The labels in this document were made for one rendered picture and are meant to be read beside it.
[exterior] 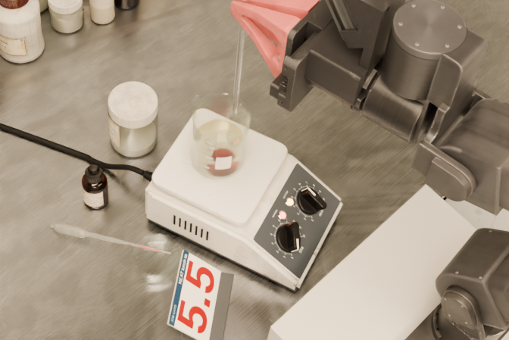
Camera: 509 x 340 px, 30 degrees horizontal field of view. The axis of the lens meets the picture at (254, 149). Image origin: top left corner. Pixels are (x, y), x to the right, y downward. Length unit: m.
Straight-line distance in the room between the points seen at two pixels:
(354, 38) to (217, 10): 0.58
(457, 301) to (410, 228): 0.19
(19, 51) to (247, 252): 0.41
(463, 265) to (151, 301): 0.36
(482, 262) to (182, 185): 0.34
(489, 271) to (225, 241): 0.32
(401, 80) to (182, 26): 0.60
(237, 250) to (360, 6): 0.41
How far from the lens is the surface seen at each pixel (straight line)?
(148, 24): 1.31
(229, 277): 1.09
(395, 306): 1.03
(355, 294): 1.02
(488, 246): 0.91
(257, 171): 1.07
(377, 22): 0.74
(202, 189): 1.05
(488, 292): 0.89
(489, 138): 0.77
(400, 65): 0.75
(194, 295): 1.06
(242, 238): 1.05
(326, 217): 1.11
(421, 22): 0.75
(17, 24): 1.21
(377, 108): 0.80
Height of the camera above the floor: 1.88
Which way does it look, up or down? 55 degrees down
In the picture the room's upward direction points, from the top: 9 degrees clockwise
